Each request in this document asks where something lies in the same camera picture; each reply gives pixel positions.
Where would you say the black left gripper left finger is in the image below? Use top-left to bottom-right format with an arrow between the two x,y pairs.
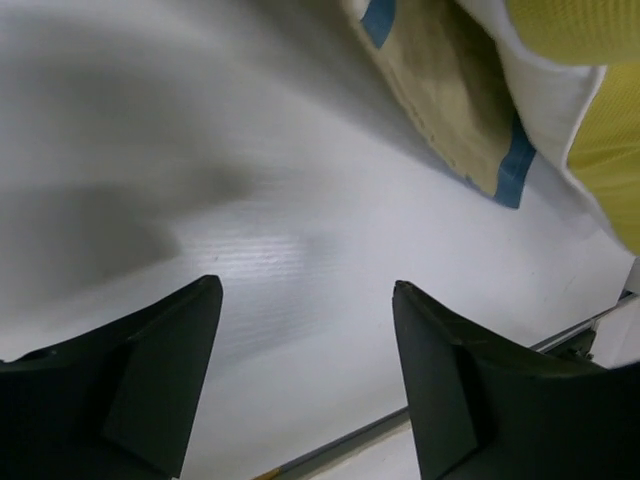
1,275 -> 223,479

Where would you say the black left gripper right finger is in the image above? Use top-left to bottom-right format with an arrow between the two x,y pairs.
392,281 -> 639,479

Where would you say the blue beige patchwork pillowcase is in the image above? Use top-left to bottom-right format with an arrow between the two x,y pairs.
341,0 -> 535,209

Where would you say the cream and yellow pillow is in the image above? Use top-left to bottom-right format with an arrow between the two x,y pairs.
460,1 -> 639,255

